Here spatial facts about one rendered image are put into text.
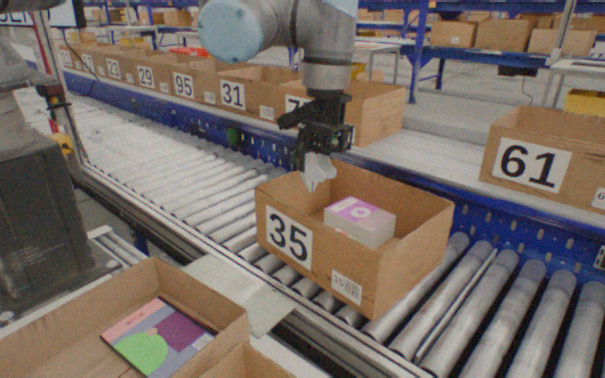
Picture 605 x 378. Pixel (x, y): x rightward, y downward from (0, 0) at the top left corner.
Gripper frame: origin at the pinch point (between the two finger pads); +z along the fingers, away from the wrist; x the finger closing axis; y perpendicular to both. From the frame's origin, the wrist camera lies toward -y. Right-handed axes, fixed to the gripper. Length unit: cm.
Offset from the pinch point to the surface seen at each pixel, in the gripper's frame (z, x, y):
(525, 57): -26, 472, -69
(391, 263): 10.9, 2.5, 20.3
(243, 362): 21.5, -27.2, 11.3
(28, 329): 20, -50, -19
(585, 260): 17, 49, 49
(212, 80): -8, 49, -101
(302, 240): 14.0, 0.4, -0.8
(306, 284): 24.3, -0.2, 1.9
